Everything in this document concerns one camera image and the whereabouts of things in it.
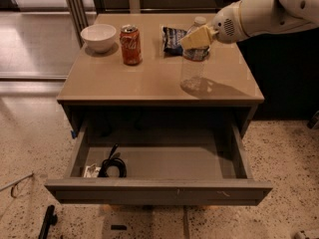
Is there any clear plastic water bottle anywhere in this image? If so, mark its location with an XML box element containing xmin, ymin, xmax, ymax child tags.
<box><xmin>179</xmin><ymin>15</ymin><xmax>211</xmax><ymax>92</ymax></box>

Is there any open grey top drawer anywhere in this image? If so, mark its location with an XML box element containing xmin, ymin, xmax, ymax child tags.
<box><xmin>46</xmin><ymin>122</ymin><xmax>272</xmax><ymax>205</ymax></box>

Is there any thin metal rod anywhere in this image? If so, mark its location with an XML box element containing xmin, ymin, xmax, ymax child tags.
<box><xmin>0</xmin><ymin>172</ymin><xmax>34</xmax><ymax>198</ymax></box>

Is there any grey cabinet with counter top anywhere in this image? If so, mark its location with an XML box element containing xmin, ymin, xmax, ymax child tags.
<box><xmin>57</xmin><ymin>14</ymin><xmax>264</xmax><ymax>132</ymax></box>

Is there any orange soda can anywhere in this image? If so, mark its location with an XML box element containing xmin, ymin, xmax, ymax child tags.
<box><xmin>120</xmin><ymin>25</ymin><xmax>142</xmax><ymax>66</ymax></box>

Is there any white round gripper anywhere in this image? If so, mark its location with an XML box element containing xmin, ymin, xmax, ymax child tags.
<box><xmin>180</xmin><ymin>2</ymin><xmax>248</xmax><ymax>50</ymax></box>

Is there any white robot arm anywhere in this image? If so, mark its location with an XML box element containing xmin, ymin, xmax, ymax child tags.
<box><xmin>180</xmin><ymin>0</ymin><xmax>319</xmax><ymax>50</ymax></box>

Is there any coiled black cable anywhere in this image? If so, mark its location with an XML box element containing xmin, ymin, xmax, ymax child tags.
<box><xmin>97</xmin><ymin>142</ymin><xmax>128</xmax><ymax>178</ymax></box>

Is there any white ceramic bowl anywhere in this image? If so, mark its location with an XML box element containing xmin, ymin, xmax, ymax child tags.
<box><xmin>81</xmin><ymin>24</ymin><xmax>117</xmax><ymax>53</ymax></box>

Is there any dark blue chip bag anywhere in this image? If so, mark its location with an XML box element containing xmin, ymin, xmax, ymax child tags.
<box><xmin>161</xmin><ymin>26</ymin><xmax>211</xmax><ymax>57</ymax></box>

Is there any black handle on floor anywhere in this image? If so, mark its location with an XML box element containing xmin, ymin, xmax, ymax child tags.
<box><xmin>38</xmin><ymin>205</ymin><xmax>58</xmax><ymax>239</ymax></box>

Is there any small white packet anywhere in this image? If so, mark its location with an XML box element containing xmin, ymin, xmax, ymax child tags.
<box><xmin>83</xmin><ymin>163</ymin><xmax>101</xmax><ymax>178</ymax></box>

